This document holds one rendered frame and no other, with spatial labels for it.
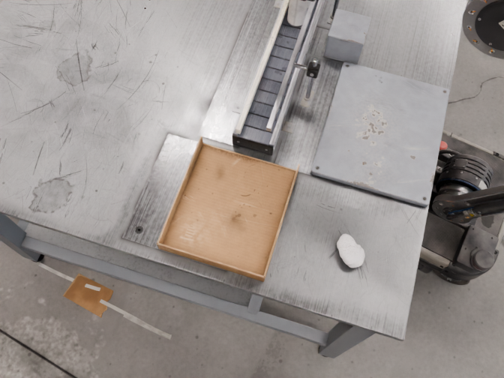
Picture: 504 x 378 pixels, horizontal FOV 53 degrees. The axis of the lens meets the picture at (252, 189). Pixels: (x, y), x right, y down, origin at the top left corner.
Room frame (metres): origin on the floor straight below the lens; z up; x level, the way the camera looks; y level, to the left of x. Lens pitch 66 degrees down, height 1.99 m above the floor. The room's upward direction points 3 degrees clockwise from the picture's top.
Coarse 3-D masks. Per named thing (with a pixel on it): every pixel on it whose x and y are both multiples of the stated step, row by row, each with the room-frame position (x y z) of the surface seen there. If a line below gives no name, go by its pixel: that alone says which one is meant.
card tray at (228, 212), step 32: (192, 160) 0.57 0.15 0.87; (224, 160) 0.59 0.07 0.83; (256, 160) 0.60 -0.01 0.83; (192, 192) 0.50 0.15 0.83; (224, 192) 0.50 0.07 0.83; (256, 192) 0.51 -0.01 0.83; (288, 192) 0.51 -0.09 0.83; (192, 224) 0.41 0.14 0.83; (224, 224) 0.42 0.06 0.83; (256, 224) 0.42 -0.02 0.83; (192, 256) 0.33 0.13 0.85; (224, 256) 0.34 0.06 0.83; (256, 256) 0.34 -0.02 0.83
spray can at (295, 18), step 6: (294, 0) 1.00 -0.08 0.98; (300, 0) 1.00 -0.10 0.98; (294, 6) 1.00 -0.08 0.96; (300, 6) 1.00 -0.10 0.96; (306, 6) 1.01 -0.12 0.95; (288, 12) 1.02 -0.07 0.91; (294, 12) 1.00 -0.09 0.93; (300, 12) 1.00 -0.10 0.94; (306, 12) 1.01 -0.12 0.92; (288, 18) 1.01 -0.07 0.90; (294, 18) 1.00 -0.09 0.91; (300, 18) 1.00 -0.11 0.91; (294, 24) 1.00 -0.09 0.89; (300, 24) 1.00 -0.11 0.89
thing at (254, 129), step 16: (288, 32) 0.98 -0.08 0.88; (272, 48) 0.92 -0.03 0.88; (288, 48) 0.92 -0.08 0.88; (272, 64) 0.86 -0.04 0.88; (288, 64) 0.87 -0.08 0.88; (272, 80) 0.81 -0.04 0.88; (256, 96) 0.76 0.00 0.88; (272, 96) 0.76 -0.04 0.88; (256, 112) 0.71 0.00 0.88; (256, 128) 0.67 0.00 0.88; (272, 128) 0.67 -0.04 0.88
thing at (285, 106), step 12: (324, 0) 1.14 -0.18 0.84; (312, 24) 1.01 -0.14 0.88; (312, 36) 1.00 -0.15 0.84; (300, 60) 0.89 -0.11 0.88; (300, 72) 0.88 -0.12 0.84; (252, 84) 0.80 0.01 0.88; (288, 96) 0.77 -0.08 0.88; (288, 108) 0.76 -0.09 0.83; (276, 132) 0.66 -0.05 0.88; (240, 144) 0.64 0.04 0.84; (252, 144) 0.63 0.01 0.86
